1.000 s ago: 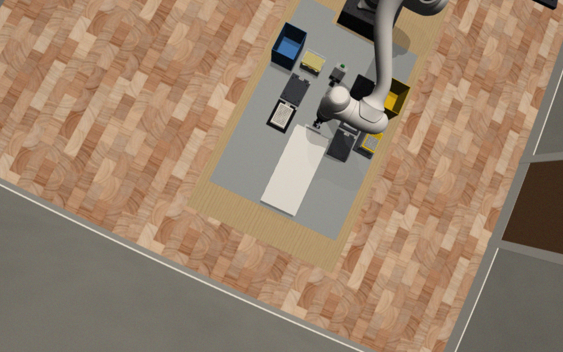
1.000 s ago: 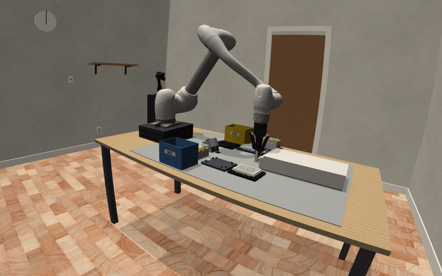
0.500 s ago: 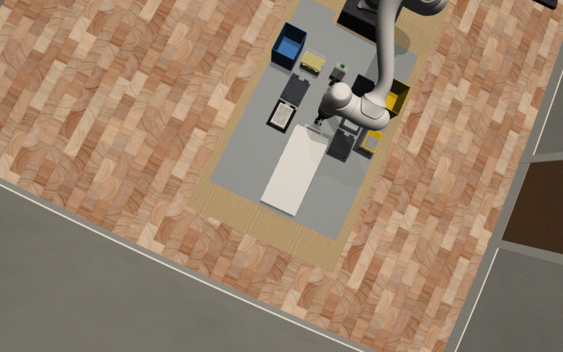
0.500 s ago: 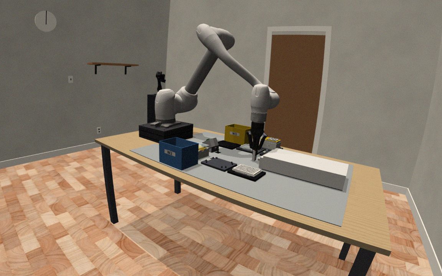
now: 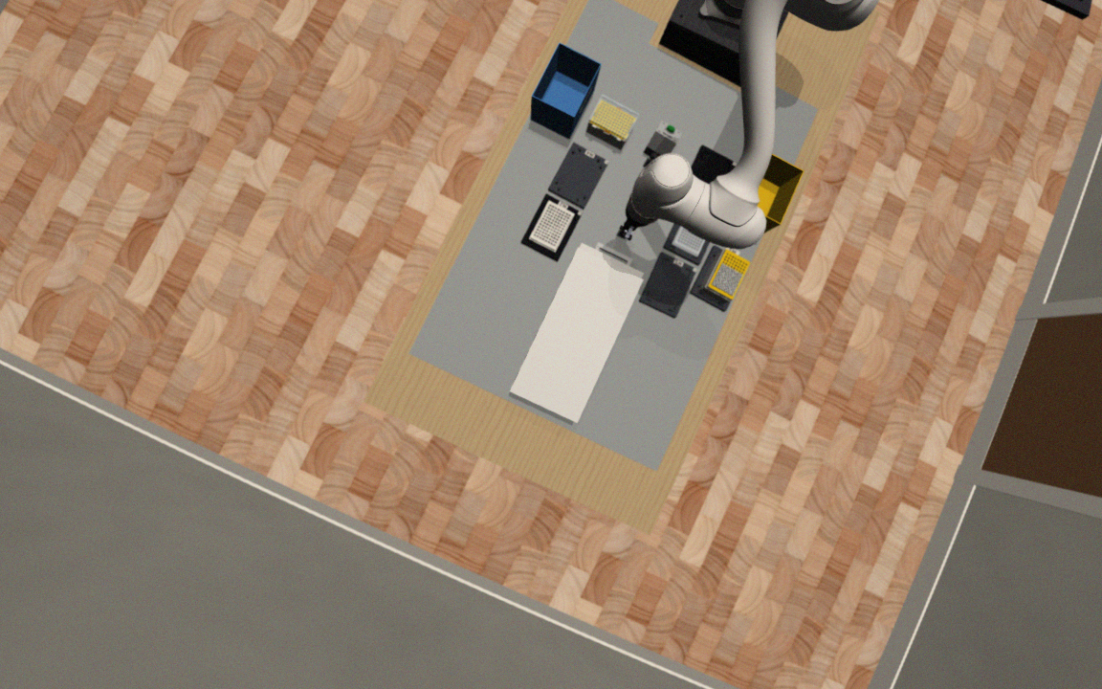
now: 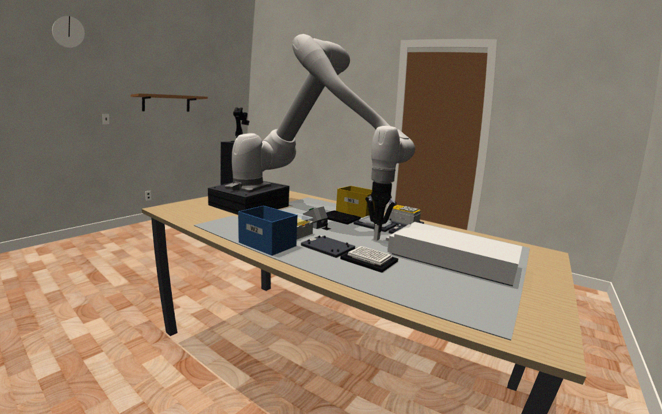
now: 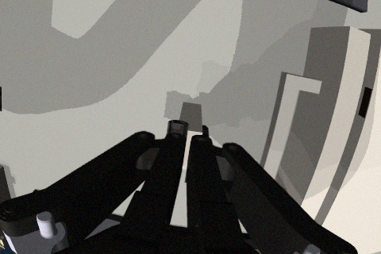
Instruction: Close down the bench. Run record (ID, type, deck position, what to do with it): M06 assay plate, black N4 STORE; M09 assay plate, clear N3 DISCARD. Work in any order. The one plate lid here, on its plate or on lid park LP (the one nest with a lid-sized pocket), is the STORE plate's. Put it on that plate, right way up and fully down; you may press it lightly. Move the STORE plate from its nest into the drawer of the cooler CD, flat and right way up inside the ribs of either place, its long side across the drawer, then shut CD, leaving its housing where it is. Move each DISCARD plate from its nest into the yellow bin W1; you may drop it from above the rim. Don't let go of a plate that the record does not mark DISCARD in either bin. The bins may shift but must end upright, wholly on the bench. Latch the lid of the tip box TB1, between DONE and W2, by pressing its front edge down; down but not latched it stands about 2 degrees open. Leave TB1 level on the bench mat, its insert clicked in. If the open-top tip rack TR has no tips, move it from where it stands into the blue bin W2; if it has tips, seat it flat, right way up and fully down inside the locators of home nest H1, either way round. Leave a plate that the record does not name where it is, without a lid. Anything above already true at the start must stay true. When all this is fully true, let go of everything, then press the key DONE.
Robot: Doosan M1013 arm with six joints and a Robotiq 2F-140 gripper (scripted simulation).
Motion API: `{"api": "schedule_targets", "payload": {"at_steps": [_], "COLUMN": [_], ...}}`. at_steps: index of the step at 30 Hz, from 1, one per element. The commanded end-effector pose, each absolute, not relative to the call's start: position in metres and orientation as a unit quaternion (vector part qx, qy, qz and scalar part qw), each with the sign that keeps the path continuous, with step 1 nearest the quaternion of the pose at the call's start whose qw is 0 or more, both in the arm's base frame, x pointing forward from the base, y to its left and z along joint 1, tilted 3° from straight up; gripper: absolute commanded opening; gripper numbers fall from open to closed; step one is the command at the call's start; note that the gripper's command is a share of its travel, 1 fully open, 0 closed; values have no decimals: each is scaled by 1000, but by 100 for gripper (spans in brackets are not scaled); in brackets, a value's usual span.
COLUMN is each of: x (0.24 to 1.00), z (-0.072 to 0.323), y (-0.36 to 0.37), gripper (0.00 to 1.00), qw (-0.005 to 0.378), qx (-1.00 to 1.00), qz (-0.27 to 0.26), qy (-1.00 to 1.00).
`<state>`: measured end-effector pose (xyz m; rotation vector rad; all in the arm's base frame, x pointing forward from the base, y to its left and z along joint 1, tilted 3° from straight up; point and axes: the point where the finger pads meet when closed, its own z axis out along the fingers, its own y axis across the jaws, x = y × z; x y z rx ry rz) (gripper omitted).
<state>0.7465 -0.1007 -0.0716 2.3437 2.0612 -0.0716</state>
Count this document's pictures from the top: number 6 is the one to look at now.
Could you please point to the blue open-top bin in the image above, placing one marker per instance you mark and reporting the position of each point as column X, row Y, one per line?
column 267, row 229

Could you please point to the yellow open-top bin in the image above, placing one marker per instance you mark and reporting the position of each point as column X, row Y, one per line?
column 351, row 200

